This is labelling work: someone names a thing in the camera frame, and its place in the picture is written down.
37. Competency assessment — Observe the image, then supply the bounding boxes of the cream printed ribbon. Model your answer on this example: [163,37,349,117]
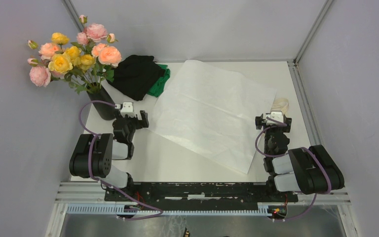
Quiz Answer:
[271,98,289,114]

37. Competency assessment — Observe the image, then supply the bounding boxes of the white paper bouquet wrap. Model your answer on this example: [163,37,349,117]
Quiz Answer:
[149,60,276,173]

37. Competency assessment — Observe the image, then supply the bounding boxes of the peach rose stem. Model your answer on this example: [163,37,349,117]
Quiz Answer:
[91,33,122,82]
[27,40,61,60]

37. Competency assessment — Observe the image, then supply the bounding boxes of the yellow rose stem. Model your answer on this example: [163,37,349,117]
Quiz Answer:
[44,32,99,93]

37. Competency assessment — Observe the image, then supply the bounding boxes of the pink rose stem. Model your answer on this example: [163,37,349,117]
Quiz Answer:
[76,15,109,45]

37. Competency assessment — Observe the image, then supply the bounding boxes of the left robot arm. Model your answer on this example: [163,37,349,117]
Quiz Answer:
[69,110,149,201]

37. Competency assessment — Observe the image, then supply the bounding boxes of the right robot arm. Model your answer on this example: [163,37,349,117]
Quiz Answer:
[255,111,345,201]

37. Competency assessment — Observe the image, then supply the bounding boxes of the black cylindrical vase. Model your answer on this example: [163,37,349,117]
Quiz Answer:
[86,83,117,121]

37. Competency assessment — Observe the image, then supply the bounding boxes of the pink roses in vase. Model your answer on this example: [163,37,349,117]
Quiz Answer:
[27,58,68,87]

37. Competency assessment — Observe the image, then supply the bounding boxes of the green cloth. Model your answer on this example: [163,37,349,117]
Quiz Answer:
[147,64,171,98]

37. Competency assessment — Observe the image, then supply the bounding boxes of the black cloth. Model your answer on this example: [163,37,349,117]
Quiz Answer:
[108,55,165,101]

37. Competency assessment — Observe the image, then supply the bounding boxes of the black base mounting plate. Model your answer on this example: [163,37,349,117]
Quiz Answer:
[123,182,299,211]

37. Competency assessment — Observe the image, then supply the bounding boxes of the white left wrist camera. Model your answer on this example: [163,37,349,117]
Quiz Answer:
[114,102,137,118]

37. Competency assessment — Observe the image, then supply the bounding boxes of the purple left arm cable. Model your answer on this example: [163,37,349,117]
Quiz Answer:
[78,100,165,221]

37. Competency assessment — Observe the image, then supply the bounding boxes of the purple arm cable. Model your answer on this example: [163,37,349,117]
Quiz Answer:
[78,100,165,221]
[254,116,333,222]

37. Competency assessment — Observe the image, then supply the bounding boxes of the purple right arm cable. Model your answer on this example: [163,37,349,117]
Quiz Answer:
[254,116,333,222]

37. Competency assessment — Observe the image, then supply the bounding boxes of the white slotted cable duct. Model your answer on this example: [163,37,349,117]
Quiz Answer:
[66,204,273,217]

